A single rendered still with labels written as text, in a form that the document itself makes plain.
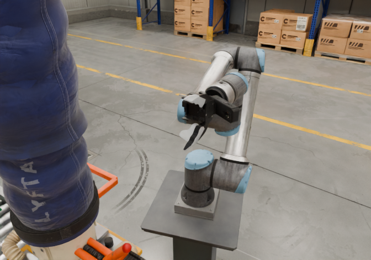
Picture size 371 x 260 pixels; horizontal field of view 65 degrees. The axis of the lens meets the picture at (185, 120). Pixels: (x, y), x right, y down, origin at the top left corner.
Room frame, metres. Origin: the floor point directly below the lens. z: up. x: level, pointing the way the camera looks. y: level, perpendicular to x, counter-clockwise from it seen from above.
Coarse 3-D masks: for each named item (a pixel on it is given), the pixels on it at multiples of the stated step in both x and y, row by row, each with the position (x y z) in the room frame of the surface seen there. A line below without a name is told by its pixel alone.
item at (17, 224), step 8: (96, 192) 0.63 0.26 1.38; (96, 200) 0.60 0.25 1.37; (88, 208) 0.57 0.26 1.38; (96, 208) 0.59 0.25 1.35; (16, 216) 0.54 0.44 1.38; (80, 216) 0.54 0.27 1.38; (88, 216) 0.56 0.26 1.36; (16, 224) 0.52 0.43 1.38; (72, 224) 0.52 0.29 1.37; (80, 224) 0.53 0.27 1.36; (16, 232) 0.52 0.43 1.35; (24, 232) 0.50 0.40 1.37; (32, 232) 0.49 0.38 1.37; (40, 232) 0.49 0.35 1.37; (48, 232) 0.50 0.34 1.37; (56, 232) 0.50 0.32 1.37; (64, 232) 0.51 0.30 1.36; (72, 232) 0.52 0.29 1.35; (32, 240) 0.49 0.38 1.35; (40, 240) 0.49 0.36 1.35; (48, 240) 0.49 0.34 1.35; (56, 240) 0.50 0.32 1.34
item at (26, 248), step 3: (24, 246) 0.65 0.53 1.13; (27, 246) 0.64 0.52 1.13; (21, 249) 0.63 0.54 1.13; (24, 249) 0.63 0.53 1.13; (27, 249) 0.63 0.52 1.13; (30, 249) 0.63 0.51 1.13; (24, 252) 0.62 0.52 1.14; (27, 252) 0.62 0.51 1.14; (30, 252) 0.62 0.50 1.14; (27, 255) 0.61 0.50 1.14; (30, 255) 0.61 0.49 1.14; (33, 255) 0.61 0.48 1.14; (24, 258) 0.60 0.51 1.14; (27, 258) 0.60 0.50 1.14; (30, 258) 0.60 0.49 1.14; (33, 258) 0.60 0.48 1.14; (36, 258) 0.60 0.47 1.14
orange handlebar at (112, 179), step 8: (96, 168) 0.90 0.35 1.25; (104, 176) 0.86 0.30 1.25; (112, 176) 0.86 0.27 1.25; (112, 184) 0.82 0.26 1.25; (104, 192) 0.78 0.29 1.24; (88, 240) 0.57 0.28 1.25; (80, 248) 0.54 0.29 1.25; (96, 248) 0.55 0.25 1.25; (104, 248) 0.54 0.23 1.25; (80, 256) 0.52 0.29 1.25; (88, 256) 0.52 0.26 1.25; (104, 256) 0.53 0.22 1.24
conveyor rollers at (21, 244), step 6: (0, 204) 1.45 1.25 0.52; (6, 204) 1.42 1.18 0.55; (6, 210) 1.40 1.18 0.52; (6, 216) 1.32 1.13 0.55; (0, 222) 1.28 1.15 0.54; (6, 222) 1.31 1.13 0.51; (6, 228) 1.23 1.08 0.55; (12, 228) 1.25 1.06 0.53; (0, 234) 1.19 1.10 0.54; (6, 234) 1.21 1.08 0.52; (0, 246) 1.11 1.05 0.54; (18, 246) 1.11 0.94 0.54; (0, 258) 1.03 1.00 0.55; (6, 258) 1.04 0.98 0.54
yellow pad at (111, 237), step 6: (108, 234) 0.69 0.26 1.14; (114, 234) 0.69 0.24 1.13; (102, 240) 0.67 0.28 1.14; (108, 240) 0.64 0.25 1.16; (114, 240) 0.67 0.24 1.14; (120, 240) 0.67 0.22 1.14; (126, 240) 0.67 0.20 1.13; (108, 246) 0.63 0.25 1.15; (114, 246) 0.64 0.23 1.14; (138, 252) 0.62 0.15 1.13
